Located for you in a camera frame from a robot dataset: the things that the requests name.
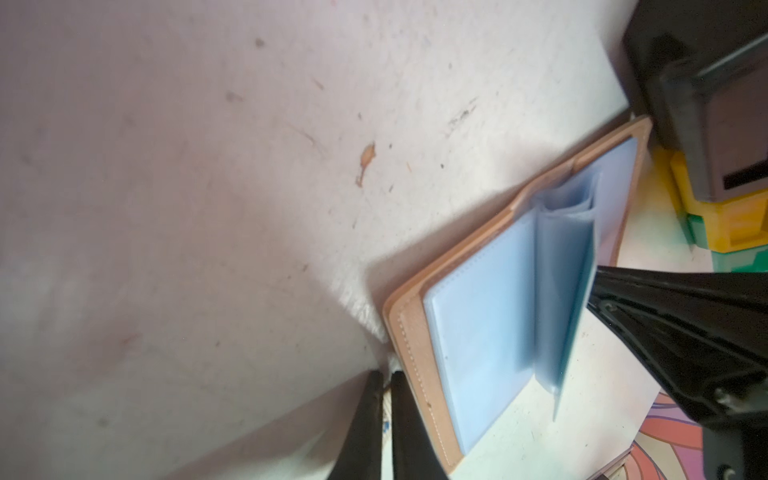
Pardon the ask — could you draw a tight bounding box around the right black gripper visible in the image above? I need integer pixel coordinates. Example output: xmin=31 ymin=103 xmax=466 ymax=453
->
xmin=587 ymin=267 xmax=767 ymax=480

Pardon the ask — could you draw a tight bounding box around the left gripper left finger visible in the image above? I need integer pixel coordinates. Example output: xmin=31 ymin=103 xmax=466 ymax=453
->
xmin=327 ymin=371 xmax=384 ymax=480

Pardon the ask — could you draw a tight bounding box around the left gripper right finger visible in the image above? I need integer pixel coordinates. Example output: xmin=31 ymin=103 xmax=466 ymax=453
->
xmin=391 ymin=371 xmax=448 ymax=480

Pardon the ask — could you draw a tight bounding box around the tan leather card holder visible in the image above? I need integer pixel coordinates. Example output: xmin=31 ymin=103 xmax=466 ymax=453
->
xmin=382 ymin=117 xmax=652 ymax=472

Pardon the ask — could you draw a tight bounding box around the green plastic bin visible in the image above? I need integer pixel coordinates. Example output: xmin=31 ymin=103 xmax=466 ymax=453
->
xmin=686 ymin=214 xmax=768 ymax=273

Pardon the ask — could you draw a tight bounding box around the yellow plastic bin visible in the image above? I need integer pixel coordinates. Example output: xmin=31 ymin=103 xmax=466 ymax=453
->
xmin=651 ymin=146 xmax=767 ymax=254

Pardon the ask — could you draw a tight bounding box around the black plastic bin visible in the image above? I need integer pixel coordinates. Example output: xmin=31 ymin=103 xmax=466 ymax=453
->
xmin=623 ymin=0 xmax=767 ymax=202

